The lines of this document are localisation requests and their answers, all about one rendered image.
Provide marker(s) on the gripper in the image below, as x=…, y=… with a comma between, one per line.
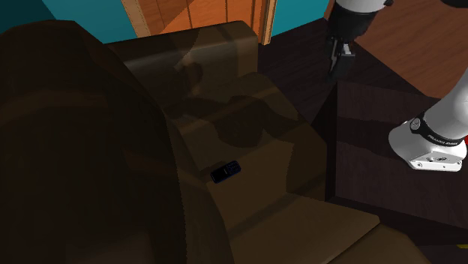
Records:
x=350, y=22

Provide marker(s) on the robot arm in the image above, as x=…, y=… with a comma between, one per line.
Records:
x=444, y=120

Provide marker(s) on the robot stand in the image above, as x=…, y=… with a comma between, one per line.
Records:
x=376, y=172

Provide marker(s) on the orange wooden door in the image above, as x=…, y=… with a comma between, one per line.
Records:
x=204, y=12

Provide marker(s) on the black mobile phone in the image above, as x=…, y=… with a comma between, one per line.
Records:
x=226, y=172

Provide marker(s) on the brown sofa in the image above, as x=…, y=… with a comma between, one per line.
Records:
x=109, y=146

